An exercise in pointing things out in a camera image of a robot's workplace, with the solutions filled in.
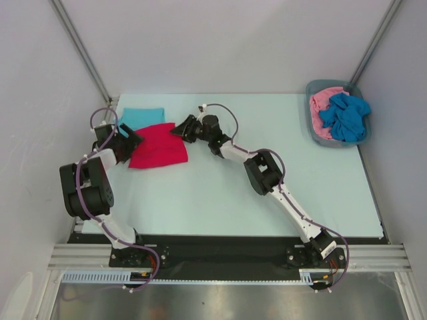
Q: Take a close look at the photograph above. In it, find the aluminium frame post left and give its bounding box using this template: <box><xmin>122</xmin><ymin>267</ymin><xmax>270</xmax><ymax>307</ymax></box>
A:
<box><xmin>49</xmin><ymin>0</ymin><xmax>112</xmax><ymax>105</ymax></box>

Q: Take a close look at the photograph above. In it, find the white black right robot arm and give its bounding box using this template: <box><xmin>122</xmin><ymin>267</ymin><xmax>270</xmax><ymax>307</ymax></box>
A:
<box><xmin>170</xmin><ymin>115</ymin><xmax>337</xmax><ymax>267</ymax></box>

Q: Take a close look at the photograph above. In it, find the light blue cable duct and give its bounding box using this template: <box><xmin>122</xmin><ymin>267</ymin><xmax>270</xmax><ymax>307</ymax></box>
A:
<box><xmin>63</xmin><ymin>268</ymin><xmax>330</xmax><ymax>285</ymax></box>

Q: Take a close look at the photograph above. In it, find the aluminium frame post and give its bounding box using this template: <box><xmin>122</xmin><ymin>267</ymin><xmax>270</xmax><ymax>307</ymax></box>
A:
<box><xmin>49</xmin><ymin>0</ymin><xmax>112</xmax><ymax>105</ymax></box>
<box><xmin>350</xmin><ymin>0</ymin><xmax>406</xmax><ymax>85</ymax></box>

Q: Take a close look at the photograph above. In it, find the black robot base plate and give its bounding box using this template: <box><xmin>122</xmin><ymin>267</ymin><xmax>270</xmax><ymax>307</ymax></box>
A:
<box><xmin>66</xmin><ymin>233</ymin><xmax>390</xmax><ymax>273</ymax></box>

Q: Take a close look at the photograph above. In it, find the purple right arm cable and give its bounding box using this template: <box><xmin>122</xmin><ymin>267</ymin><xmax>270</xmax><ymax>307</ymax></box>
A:
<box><xmin>199</xmin><ymin>103</ymin><xmax>350</xmax><ymax>294</ymax></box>

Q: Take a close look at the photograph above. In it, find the aluminium frame rail front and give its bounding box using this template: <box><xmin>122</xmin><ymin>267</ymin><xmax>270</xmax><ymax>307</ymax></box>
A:
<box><xmin>47</xmin><ymin>244</ymin><xmax>412</xmax><ymax>272</ymax></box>

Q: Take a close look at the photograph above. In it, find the pink t-shirt in basket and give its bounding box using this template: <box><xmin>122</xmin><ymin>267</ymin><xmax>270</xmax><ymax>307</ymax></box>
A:
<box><xmin>309</xmin><ymin>86</ymin><xmax>350</xmax><ymax>141</ymax></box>

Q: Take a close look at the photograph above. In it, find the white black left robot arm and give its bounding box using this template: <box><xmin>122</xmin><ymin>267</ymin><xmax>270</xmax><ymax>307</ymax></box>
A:
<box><xmin>59</xmin><ymin>123</ymin><xmax>147</xmax><ymax>267</ymax></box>

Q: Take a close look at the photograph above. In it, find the folded light blue t-shirt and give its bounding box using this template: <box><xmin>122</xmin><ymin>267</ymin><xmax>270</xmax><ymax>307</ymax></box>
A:
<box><xmin>118</xmin><ymin>108</ymin><xmax>165</xmax><ymax>137</ymax></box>

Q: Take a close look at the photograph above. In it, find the grey plastic laundry basket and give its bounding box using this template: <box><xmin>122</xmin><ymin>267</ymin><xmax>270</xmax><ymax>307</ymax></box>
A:
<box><xmin>306</xmin><ymin>79</ymin><xmax>371</xmax><ymax>148</ymax></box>

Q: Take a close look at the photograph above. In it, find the red t-shirt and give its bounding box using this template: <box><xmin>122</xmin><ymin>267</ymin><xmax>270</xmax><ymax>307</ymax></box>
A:
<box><xmin>129</xmin><ymin>123</ymin><xmax>188</xmax><ymax>169</ymax></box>

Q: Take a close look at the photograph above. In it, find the dark blue t-shirt in basket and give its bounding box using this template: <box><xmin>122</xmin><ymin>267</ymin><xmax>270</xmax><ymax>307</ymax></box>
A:
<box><xmin>319</xmin><ymin>93</ymin><xmax>371</xmax><ymax>143</ymax></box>

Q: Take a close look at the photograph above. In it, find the aluminium frame post right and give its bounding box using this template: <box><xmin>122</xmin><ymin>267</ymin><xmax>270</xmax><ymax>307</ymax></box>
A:
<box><xmin>350</xmin><ymin>0</ymin><xmax>406</xmax><ymax>85</ymax></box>

